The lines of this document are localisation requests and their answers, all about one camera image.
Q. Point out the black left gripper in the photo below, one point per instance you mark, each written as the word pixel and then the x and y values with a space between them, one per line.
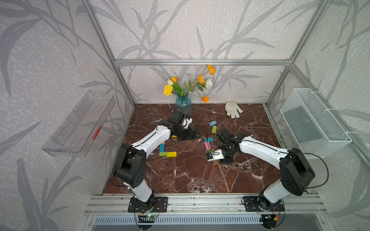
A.
pixel 189 136

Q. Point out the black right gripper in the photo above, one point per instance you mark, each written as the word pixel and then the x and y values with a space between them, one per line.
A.
pixel 226 161

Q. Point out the pink block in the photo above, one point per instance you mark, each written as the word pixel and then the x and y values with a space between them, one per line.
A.
pixel 207 146

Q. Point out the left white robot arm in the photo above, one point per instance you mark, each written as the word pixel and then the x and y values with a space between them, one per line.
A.
pixel 130 165

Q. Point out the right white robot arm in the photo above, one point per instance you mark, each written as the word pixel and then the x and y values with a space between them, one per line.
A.
pixel 295 171

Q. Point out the blue glass vase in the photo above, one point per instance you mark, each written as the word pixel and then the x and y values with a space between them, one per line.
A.
pixel 183 103

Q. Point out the white work glove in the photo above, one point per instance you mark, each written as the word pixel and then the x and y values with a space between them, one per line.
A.
pixel 232 109

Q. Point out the artificial flower bouquet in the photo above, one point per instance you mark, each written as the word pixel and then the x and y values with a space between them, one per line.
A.
pixel 203 82

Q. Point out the right circuit board with connector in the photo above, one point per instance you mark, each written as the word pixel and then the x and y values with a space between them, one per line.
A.
pixel 269 221

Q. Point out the left green-lit circuit board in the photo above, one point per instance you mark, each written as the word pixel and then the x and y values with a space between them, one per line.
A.
pixel 147 218

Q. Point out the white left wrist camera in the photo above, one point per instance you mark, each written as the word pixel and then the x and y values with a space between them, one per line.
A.
pixel 186 122

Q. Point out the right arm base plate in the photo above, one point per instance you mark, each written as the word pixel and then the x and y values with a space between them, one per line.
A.
pixel 257 204

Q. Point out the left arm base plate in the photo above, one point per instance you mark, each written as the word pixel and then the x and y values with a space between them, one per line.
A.
pixel 154 204

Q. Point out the white wire mesh basket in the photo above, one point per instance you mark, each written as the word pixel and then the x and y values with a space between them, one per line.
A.
pixel 312 124

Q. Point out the clear plastic wall shelf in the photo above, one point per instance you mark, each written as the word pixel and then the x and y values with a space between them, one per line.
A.
pixel 80 129

